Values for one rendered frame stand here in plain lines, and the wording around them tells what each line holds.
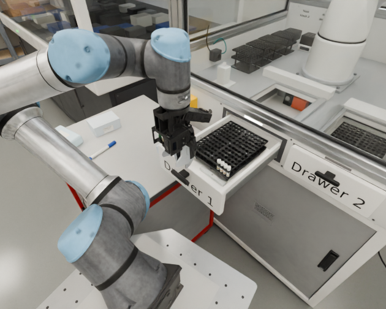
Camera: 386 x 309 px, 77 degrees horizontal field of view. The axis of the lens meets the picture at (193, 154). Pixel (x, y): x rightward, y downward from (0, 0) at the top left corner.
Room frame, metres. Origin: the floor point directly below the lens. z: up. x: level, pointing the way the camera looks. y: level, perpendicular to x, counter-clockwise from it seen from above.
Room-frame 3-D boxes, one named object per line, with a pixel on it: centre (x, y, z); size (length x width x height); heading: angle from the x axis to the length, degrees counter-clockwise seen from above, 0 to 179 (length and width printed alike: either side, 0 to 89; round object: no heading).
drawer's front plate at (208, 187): (0.52, 0.01, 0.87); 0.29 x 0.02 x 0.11; 44
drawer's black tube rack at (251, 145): (0.66, -0.13, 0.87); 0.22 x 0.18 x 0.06; 134
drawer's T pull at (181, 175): (0.50, 0.03, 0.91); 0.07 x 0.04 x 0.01; 44
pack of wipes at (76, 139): (0.83, 0.57, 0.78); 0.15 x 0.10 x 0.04; 58
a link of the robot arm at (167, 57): (0.49, 0.05, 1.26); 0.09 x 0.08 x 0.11; 77
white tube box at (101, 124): (0.93, 0.42, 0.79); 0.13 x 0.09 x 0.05; 129
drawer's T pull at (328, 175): (0.49, -0.42, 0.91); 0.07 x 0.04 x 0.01; 44
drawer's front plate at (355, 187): (0.51, -0.44, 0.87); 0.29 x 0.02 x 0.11; 44
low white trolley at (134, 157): (0.83, 0.28, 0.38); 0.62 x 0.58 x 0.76; 44
